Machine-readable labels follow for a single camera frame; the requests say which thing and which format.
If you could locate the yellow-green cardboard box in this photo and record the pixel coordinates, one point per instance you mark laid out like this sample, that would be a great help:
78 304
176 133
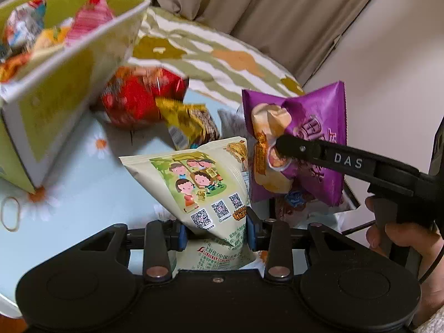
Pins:
69 86

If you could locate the orange sticks snack packet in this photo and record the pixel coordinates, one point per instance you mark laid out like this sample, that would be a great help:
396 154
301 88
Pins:
15 66

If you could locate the grey brown snack packet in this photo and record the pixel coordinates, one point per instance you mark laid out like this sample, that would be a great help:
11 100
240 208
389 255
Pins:
232 125

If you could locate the gold brown snack packet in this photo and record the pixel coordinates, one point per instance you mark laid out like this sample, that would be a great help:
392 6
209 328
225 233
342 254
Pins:
189 125

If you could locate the purple chip packet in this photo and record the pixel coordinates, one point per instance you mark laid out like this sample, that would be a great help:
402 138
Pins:
312 111

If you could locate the cream orange snack packet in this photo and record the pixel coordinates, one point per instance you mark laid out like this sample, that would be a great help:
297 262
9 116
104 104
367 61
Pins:
52 38

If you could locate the beige curtain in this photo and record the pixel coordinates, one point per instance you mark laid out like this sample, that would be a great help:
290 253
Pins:
260 7

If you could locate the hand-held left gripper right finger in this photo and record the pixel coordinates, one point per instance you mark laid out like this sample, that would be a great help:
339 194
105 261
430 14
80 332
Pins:
251 232

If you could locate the rubber band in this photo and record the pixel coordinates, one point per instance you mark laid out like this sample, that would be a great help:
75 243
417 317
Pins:
2 215

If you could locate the green striped flower blanket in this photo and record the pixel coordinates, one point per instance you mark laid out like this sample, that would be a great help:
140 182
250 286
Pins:
225 59

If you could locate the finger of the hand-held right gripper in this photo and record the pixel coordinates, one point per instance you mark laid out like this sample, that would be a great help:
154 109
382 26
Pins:
329 158

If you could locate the blue snack packet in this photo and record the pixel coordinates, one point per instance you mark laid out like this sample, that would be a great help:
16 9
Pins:
301 201

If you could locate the pink striped snack packet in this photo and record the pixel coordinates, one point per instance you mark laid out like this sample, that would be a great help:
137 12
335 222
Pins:
92 17

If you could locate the red shiny snack packet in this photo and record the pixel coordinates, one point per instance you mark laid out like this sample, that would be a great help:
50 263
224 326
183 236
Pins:
138 97

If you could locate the pale green cartoon snack packet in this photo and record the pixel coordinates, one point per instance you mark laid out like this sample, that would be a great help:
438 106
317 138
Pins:
194 180

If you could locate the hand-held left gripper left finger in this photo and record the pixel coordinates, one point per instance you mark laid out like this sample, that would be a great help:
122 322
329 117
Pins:
182 237

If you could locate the white red snack packet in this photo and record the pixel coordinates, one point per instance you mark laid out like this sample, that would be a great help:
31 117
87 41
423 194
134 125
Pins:
24 24

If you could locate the person's right hand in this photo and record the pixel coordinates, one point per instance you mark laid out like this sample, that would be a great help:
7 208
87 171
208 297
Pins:
416 246

